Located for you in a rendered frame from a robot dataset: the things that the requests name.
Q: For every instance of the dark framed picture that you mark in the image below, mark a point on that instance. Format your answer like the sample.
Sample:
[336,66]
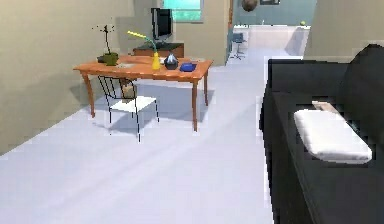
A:
[269,1]

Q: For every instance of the green apple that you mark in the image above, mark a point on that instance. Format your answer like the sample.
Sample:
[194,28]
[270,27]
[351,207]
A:
[302,23]

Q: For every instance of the black sofa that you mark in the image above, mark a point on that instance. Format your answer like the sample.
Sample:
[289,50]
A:
[300,186]

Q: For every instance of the black television set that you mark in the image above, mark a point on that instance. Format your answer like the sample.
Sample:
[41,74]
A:
[161,23]

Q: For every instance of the brown round wall ornament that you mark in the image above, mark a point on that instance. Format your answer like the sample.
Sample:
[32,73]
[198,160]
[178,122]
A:
[249,4]

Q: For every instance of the orange wooden table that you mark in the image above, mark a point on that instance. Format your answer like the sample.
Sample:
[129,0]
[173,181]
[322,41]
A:
[146,71]

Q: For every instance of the green pot house plant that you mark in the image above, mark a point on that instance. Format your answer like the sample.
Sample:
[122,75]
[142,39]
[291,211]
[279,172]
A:
[110,58]

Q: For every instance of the dark round vase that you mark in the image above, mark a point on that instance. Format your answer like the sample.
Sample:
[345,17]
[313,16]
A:
[171,62]

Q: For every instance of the yellow vase with flower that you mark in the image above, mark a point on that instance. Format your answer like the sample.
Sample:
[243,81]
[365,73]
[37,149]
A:
[156,61]

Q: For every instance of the blue bowl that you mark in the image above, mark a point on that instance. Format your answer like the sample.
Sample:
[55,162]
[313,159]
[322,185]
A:
[187,67]

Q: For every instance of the tan flat box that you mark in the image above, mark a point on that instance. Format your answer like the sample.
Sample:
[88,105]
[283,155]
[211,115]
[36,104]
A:
[325,106]

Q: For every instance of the white kitchen counter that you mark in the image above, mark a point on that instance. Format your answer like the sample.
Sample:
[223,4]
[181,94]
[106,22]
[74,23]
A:
[276,36]

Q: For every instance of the blue stool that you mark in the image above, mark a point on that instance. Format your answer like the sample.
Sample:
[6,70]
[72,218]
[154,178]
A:
[238,38]

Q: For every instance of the brown television stand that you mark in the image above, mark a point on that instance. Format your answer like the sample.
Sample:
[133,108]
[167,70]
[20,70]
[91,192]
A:
[160,50]

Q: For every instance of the window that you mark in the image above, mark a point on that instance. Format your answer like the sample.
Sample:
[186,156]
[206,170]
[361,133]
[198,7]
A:
[182,10]

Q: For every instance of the white pillow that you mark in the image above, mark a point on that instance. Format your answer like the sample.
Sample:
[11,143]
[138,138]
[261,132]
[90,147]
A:
[330,136]

